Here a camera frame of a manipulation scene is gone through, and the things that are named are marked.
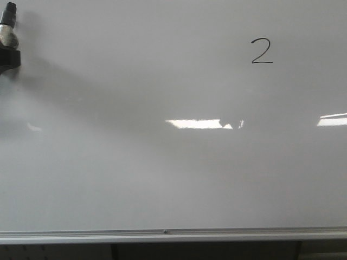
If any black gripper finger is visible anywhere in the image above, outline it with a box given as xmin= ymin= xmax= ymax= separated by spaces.
xmin=0 ymin=48 xmax=21 ymax=74

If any white black whiteboard marker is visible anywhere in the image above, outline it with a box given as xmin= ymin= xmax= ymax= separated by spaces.
xmin=1 ymin=2 xmax=19 ymax=50

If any large white whiteboard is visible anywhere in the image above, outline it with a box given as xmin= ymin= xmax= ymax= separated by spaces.
xmin=1 ymin=1 xmax=346 ymax=232

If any aluminium whiteboard marker tray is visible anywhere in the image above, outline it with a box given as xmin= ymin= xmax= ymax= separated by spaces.
xmin=1 ymin=226 xmax=346 ymax=245

